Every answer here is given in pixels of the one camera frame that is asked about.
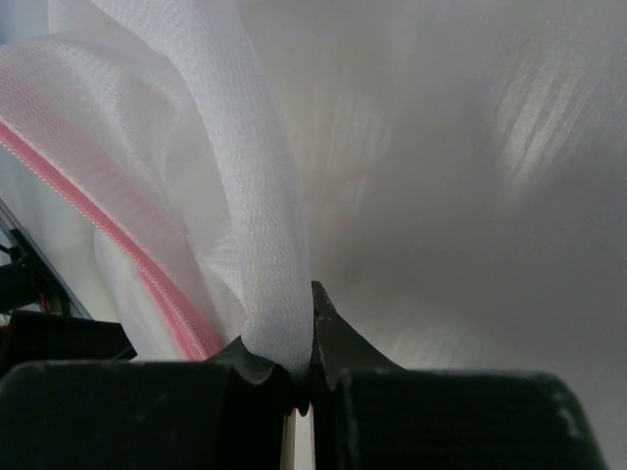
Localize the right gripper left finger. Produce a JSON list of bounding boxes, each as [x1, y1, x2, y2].
[[1, 341, 289, 469]]

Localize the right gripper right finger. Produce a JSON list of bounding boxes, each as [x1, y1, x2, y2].
[[311, 282, 605, 469]]

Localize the white mesh laundry bag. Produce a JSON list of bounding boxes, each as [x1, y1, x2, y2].
[[1, 1, 626, 388]]

